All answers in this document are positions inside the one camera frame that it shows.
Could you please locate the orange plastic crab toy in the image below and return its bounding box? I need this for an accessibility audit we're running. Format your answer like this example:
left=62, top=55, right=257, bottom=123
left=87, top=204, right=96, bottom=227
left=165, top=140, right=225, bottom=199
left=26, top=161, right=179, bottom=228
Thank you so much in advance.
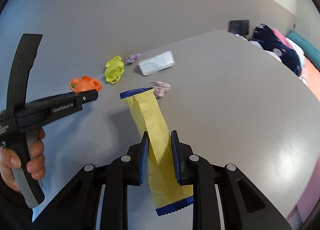
left=69, top=75, right=102, bottom=92

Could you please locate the yellow snack wrapper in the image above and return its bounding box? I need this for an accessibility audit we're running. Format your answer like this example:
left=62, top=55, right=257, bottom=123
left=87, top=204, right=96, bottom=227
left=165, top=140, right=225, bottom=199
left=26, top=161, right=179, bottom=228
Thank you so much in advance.
left=120, top=87, right=193, bottom=216

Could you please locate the yellow-green plastic toy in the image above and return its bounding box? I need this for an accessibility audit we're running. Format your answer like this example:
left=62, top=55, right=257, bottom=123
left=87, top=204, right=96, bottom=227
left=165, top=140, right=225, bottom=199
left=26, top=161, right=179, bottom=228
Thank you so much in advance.
left=104, top=55, right=124, bottom=85

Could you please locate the pink white hair scrunchie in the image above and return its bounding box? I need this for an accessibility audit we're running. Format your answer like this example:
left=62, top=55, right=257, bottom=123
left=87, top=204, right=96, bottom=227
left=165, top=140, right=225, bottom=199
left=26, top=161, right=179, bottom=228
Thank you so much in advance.
left=151, top=81, right=171, bottom=99

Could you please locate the purple hair scrunchie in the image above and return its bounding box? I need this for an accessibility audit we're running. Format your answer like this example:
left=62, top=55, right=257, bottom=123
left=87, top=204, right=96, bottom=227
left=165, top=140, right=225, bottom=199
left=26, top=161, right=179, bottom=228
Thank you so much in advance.
left=124, top=53, right=141, bottom=65

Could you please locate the white long cardboard box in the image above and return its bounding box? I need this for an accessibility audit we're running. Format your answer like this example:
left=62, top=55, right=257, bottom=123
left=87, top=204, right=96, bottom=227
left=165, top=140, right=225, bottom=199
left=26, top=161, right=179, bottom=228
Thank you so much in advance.
left=138, top=51, right=175, bottom=76

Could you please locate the person's left hand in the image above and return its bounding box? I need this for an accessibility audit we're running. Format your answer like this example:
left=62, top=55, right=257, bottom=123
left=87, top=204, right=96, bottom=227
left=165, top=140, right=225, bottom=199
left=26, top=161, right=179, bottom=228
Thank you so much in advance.
left=0, top=128, right=47, bottom=193

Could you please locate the navy patterned blanket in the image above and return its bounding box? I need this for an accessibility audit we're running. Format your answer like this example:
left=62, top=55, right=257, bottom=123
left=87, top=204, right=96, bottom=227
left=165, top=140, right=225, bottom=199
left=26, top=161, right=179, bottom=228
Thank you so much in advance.
left=252, top=23, right=302, bottom=77

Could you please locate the pink fleece clothing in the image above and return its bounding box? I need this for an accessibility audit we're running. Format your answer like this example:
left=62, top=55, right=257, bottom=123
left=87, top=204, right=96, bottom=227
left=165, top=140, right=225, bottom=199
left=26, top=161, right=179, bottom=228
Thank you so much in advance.
left=272, top=29, right=291, bottom=47

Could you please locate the salmon pink bed cover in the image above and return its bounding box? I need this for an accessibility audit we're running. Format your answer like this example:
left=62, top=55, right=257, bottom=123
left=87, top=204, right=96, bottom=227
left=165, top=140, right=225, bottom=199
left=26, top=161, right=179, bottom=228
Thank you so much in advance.
left=300, top=58, right=320, bottom=100

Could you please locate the colourful foam floor mat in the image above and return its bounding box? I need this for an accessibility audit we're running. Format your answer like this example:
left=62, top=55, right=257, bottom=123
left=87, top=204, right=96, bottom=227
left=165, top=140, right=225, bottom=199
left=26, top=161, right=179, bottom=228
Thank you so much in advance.
left=286, top=155, right=319, bottom=229

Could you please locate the teal bed cushion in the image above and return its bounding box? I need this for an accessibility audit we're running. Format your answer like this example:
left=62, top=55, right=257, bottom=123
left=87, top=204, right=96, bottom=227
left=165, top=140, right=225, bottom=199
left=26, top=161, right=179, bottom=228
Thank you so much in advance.
left=286, top=30, right=320, bottom=71

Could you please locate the black wall socket panel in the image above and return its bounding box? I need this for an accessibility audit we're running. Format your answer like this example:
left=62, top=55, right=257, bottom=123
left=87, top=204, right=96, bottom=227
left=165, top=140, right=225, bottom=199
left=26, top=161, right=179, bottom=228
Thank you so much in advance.
left=228, top=20, right=250, bottom=36

